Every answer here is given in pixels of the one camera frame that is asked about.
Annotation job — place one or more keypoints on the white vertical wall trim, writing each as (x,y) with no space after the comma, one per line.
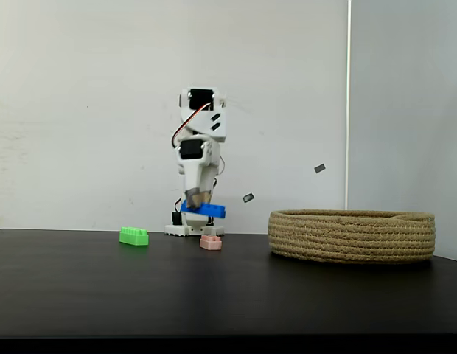
(348,110)

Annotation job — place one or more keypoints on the blue lego block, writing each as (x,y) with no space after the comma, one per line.
(212,211)

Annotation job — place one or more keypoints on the pink lego block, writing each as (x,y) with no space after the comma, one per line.
(210,243)

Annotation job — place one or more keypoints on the grey tape piece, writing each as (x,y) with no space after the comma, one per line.
(248,197)
(320,168)

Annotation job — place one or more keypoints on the green lego block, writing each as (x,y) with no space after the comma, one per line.
(133,237)

